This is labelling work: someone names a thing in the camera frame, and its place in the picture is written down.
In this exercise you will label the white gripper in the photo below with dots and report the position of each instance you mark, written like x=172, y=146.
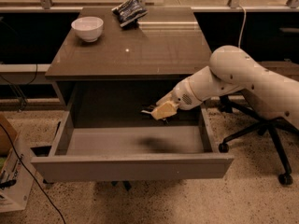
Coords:
x=183, y=97

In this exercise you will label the black rxbar chocolate bar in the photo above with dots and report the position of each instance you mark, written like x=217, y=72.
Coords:
x=147, y=110

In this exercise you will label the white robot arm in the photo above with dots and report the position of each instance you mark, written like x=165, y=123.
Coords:
x=231, y=69

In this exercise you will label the open grey top drawer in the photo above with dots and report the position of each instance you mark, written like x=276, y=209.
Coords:
x=105, y=137

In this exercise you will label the grey office chair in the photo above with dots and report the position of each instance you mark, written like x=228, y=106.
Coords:
x=262, y=126

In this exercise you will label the dark blue chip bag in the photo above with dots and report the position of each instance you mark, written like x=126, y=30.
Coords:
x=129, y=11

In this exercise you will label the white ceramic bowl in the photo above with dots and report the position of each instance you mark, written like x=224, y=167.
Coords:
x=88, y=29

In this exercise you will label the brown cardboard box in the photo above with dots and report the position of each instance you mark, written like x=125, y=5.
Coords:
x=7, y=135

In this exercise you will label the white cardboard box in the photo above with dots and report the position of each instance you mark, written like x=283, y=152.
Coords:
x=14, y=196

